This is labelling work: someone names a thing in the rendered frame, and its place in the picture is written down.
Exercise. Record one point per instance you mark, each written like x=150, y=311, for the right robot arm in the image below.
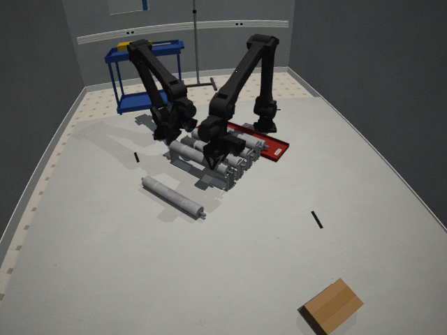
x=144, y=60

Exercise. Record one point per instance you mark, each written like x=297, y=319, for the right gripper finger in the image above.
x=176, y=136
x=166, y=131

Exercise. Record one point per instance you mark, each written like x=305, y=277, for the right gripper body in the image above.
x=171, y=127

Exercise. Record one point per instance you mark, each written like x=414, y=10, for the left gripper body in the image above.
x=208, y=149

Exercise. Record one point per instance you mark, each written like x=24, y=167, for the brown cardboard box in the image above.
x=331, y=308

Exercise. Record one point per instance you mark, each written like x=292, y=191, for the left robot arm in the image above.
x=222, y=105

